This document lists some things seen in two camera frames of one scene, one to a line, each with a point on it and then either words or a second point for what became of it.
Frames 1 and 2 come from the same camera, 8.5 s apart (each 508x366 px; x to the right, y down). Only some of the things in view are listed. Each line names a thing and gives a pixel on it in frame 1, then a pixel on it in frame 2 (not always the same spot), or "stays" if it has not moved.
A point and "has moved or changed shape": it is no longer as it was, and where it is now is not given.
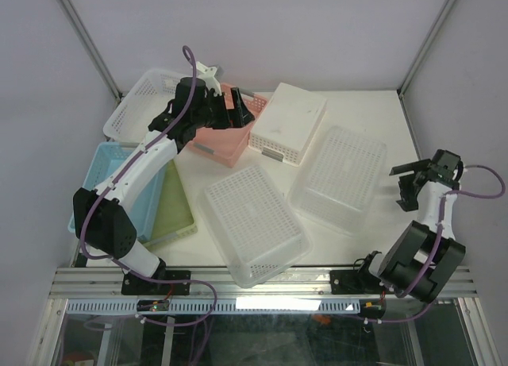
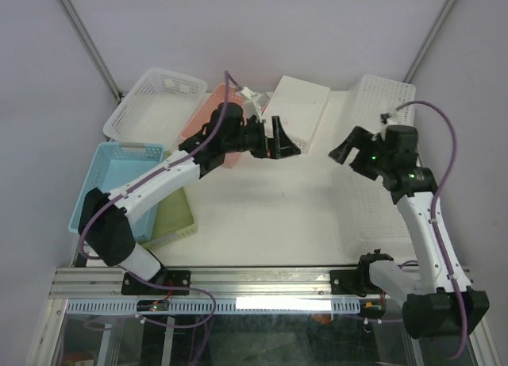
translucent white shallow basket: x=132 y=117 stays
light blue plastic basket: x=109 y=156 stays
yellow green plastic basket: x=174 y=217 stays
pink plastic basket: x=228 y=145 has moved or changed shape
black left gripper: x=242 y=116 to x=280 y=140
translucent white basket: x=338 y=186 to x=365 y=218
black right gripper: x=408 y=200 to x=362 y=140
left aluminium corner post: x=87 y=40 stays
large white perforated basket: x=256 y=230 to x=372 y=95
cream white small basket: x=285 y=129 has moved or changed shape
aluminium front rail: x=302 y=283 stays
